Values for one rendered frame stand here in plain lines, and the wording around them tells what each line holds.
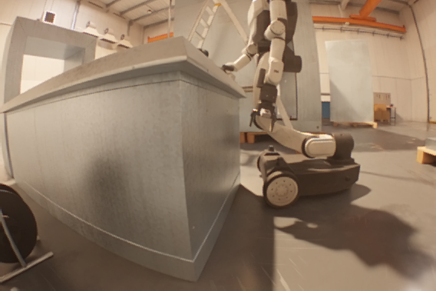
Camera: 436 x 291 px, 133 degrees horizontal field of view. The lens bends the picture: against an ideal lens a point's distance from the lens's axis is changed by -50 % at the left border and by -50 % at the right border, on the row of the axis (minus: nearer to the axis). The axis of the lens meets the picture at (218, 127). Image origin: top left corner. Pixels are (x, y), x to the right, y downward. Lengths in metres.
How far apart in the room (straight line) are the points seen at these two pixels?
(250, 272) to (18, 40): 2.46
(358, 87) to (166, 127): 6.76
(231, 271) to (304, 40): 3.12
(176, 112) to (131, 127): 0.13
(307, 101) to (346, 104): 3.96
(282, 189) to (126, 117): 0.79
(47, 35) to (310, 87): 3.57
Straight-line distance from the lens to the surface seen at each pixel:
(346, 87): 6.93
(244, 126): 3.06
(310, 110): 3.05
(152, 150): 0.45
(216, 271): 0.66
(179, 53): 0.35
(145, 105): 0.45
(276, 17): 1.04
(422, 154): 2.32
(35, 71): 10.61
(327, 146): 1.19
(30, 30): 2.37
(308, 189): 1.08
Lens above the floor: 0.50
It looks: 5 degrees down
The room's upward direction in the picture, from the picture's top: 1 degrees counter-clockwise
